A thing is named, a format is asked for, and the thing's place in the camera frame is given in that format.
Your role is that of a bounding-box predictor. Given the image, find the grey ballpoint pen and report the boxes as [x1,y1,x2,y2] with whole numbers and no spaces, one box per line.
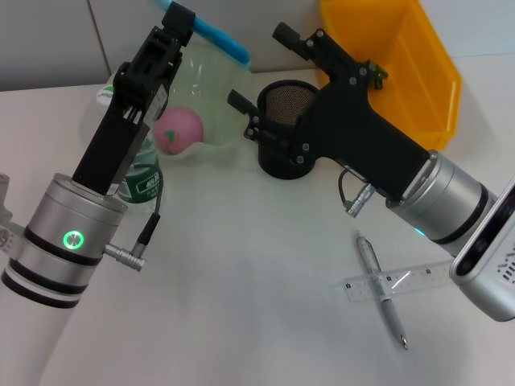
[354,229,410,351]

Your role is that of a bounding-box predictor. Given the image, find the yellow plastic storage bin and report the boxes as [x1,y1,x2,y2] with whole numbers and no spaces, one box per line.
[319,0,464,152]

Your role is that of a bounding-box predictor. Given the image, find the blue teal scissors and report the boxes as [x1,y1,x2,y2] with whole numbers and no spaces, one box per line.
[150,0,253,68]

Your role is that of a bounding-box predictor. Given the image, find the translucent green fruit plate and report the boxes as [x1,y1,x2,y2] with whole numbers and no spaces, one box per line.
[106,39,257,162]

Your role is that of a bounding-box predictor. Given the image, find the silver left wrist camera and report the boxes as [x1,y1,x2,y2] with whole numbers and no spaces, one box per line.
[0,172,26,258]

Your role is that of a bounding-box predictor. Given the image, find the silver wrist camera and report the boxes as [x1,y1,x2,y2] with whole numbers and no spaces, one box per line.
[0,172,26,258]
[449,175,515,322]

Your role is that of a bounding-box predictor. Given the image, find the pink peach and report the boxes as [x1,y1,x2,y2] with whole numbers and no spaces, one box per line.
[154,106,205,156]

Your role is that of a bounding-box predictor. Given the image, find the transparent plastic ruler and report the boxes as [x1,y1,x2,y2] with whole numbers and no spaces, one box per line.
[343,261,455,303]

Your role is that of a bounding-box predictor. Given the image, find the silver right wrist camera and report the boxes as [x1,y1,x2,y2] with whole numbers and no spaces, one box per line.
[449,175,515,322]

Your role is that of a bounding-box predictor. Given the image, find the clear green-label water bottle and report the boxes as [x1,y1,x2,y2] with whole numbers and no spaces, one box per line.
[95,84,167,216]

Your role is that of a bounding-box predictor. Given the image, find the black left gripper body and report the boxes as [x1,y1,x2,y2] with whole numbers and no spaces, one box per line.
[72,59,182,197]

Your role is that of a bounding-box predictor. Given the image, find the right gripper connector cable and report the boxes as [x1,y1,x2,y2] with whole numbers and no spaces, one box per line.
[337,166,377,218]

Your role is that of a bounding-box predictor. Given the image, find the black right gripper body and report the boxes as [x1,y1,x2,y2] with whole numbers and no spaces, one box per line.
[295,64,431,203]

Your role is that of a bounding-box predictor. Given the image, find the green plastic wrapper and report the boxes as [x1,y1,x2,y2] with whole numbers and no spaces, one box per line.
[369,59,389,90]

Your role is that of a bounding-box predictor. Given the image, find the black mesh pen cup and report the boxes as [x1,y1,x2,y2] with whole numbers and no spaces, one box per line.
[256,79,323,180]

